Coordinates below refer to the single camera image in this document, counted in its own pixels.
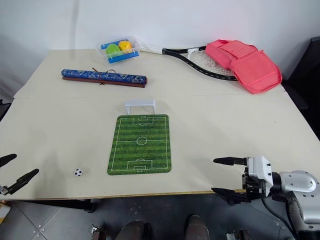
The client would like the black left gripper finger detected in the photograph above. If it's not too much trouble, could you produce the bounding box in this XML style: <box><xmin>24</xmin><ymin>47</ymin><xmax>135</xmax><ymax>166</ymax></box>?
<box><xmin>6</xmin><ymin>168</ymin><xmax>40</xmax><ymax>195</ymax></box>
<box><xmin>0</xmin><ymin>153</ymin><xmax>18</xmax><ymax>169</ymax></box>

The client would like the small metal bracket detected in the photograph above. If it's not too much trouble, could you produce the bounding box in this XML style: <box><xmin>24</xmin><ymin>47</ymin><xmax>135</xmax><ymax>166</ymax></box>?
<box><xmin>90</xmin><ymin>224</ymin><xmax>101</xmax><ymax>240</ymax></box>
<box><xmin>225</xmin><ymin>230</ymin><xmax>251</xmax><ymax>240</ymax></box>

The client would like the white miniature goal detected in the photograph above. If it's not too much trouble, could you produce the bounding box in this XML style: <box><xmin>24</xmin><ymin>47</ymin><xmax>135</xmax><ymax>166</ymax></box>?
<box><xmin>124</xmin><ymin>98</ymin><xmax>157</xmax><ymax>116</ymax></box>

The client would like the black and white tennis racket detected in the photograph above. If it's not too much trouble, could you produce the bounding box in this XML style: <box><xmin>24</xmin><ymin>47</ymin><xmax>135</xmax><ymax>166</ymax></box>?
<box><xmin>138</xmin><ymin>43</ymin><xmax>239</xmax><ymax>82</ymax></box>

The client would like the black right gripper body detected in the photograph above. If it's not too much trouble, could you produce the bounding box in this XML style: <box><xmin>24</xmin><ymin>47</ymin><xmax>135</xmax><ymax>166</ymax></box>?
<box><xmin>241</xmin><ymin>166</ymin><xmax>267</xmax><ymax>201</ymax></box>

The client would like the blue patterned rolled scroll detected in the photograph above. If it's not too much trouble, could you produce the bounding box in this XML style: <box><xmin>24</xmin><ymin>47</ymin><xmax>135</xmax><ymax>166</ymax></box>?
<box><xmin>60</xmin><ymin>69</ymin><xmax>149</xmax><ymax>86</ymax></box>

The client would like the clear plastic container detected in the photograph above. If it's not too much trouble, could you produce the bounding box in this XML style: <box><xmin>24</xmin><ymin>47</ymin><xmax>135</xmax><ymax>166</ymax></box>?
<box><xmin>96</xmin><ymin>35</ymin><xmax>141</xmax><ymax>65</ymax></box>

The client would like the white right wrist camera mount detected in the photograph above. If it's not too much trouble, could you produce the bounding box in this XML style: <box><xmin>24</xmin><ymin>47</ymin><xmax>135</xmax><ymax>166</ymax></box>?
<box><xmin>245</xmin><ymin>155</ymin><xmax>274</xmax><ymax>195</ymax></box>

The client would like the brown wooden scroll rod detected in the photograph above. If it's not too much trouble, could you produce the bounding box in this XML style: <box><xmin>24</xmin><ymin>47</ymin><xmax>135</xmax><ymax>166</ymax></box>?
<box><xmin>61</xmin><ymin>75</ymin><xmax>151</xmax><ymax>89</ymax></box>

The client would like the yellow plastic ball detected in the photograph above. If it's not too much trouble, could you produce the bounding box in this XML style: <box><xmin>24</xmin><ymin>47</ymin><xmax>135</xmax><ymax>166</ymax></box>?
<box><xmin>117</xmin><ymin>40</ymin><xmax>133</xmax><ymax>53</ymax></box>

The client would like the green plastic disc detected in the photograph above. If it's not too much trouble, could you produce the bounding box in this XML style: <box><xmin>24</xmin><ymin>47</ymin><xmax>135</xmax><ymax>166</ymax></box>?
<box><xmin>105</xmin><ymin>43</ymin><xmax>123</xmax><ymax>56</ymax></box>

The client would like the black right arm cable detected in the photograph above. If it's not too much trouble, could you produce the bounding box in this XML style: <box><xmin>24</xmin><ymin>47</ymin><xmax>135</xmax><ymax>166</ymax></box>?
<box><xmin>260</xmin><ymin>196</ymin><xmax>300</xmax><ymax>240</ymax></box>

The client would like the pink fabric bag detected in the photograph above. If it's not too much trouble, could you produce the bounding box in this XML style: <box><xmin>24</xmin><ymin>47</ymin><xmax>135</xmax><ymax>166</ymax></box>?
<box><xmin>205</xmin><ymin>39</ymin><xmax>284</xmax><ymax>95</ymax></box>

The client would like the black table frame bar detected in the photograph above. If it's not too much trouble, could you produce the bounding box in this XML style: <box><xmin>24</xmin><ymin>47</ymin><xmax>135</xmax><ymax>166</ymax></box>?
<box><xmin>24</xmin><ymin>198</ymin><xmax>99</xmax><ymax>214</ymax></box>

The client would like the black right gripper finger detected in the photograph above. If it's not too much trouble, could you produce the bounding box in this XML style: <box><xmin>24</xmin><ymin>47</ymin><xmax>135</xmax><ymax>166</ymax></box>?
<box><xmin>210</xmin><ymin>187</ymin><xmax>252</xmax><ymax>206</ymax></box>
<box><xmin>212</xmin><ymin>156</ymin><xmax>248</xmax><ymax>167</ymax></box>

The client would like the brown scroll cord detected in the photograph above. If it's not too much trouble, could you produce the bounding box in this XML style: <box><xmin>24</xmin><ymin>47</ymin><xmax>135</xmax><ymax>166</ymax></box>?
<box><xmin>90</xmin><ymin>66</ymin><xmax>117</xmax><ymax>86</ymax></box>

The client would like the green football pitch mat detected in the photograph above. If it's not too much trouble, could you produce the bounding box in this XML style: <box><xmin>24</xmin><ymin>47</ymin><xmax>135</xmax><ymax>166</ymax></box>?
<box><xmin>107</xmin><ymin>114</ymin><xmax>174</xmax><ymax>176</ymax></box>

